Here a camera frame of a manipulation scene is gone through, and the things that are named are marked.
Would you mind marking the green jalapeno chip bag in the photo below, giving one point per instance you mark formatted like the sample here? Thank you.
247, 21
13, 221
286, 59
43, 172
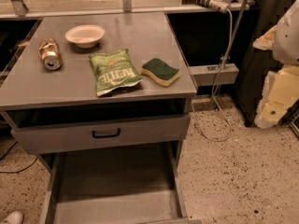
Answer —
113, 70

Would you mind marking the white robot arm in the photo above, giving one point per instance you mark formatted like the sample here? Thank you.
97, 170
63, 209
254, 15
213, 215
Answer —
281, 88

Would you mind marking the open grey lower drawer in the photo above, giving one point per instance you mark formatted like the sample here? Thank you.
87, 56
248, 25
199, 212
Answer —
118, 185

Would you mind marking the closed grey upper drawer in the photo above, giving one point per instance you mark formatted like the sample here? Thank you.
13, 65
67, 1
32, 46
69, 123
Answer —
78, 136

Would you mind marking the green and yellow sponge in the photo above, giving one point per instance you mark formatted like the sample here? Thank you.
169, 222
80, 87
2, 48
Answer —
160, 72

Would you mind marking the white paper bowl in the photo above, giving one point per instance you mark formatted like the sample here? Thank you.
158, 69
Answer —
85, 36

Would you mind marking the crushed gold soda can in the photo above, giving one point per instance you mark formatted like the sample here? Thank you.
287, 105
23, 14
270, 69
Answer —
50, 54

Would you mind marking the white shoe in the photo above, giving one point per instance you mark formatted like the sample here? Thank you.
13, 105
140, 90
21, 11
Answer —
15, 217

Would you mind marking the black drawer handle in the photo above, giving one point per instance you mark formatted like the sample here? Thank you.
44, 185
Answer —
106, 134

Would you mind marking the grey wall bracket box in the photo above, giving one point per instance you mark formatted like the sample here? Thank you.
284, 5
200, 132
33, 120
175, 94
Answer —
207, 75

